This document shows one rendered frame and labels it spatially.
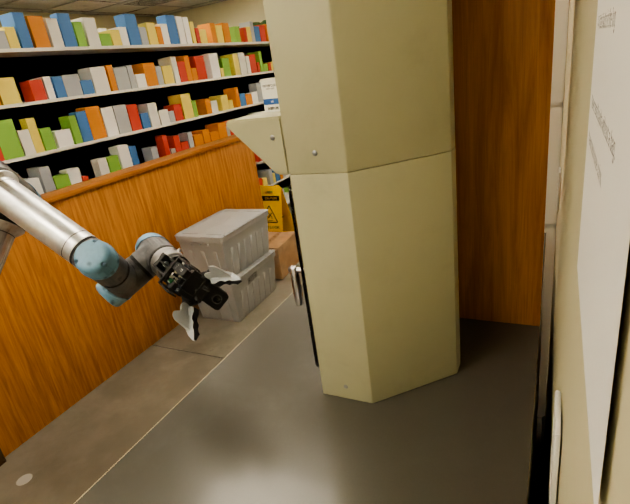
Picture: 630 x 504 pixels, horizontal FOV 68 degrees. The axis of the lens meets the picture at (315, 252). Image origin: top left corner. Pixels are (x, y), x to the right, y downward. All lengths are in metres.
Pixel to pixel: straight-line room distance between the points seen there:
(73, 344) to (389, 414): 2.29
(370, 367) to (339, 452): 0.17
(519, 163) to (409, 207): 0.33
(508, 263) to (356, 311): 0.44
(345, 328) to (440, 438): 0.26
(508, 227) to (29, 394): 2.47
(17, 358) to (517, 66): 2.54
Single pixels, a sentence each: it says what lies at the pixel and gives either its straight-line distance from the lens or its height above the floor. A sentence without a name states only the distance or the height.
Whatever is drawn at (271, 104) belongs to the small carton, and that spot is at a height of 1.52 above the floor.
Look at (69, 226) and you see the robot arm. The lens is 1.11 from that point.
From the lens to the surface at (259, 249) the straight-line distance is 3.48.
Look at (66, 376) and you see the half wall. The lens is 3.02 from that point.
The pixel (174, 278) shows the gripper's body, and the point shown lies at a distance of 1.03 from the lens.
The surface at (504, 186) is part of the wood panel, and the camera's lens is 1.11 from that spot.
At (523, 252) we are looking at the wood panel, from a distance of 1.16.
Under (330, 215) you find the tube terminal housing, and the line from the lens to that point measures 0.81.
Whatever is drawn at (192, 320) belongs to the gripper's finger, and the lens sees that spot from 1.00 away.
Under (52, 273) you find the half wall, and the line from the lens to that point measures 2.86.
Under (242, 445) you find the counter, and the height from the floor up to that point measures 0.94.
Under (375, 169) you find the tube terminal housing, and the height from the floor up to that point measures 1.41.
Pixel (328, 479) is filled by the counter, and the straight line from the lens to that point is 0.87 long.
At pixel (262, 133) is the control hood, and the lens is 0.84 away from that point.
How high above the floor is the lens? 1.57
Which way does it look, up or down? 21 degrees down
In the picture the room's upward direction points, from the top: 8 degrees counter-clockwise
